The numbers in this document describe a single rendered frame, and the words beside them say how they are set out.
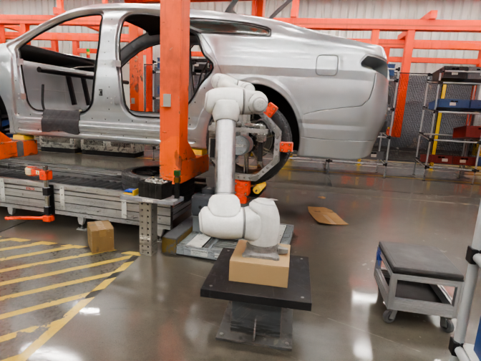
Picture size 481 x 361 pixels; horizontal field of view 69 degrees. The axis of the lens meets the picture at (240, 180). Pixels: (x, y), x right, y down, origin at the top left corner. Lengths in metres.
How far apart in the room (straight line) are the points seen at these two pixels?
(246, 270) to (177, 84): 1.48
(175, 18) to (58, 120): 1.74
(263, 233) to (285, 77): 1.59
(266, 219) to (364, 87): 1.60
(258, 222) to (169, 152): 1.21
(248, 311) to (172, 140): 1.39
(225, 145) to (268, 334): 0.95
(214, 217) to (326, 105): 1.58
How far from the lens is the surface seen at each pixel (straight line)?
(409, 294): 2.34
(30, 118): 4.12
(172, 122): 2.64
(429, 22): 9.39
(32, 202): 3.63
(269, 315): 1.82
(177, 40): 2.66
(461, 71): 7.11
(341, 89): 2.91
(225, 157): 1.71
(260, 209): 1.66
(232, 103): 1.77
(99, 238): 2.83
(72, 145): 8.16
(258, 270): 1.69
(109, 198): 3.11
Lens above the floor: 1.11
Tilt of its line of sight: 12 degrees down
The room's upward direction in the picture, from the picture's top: 3 degrees clockwise
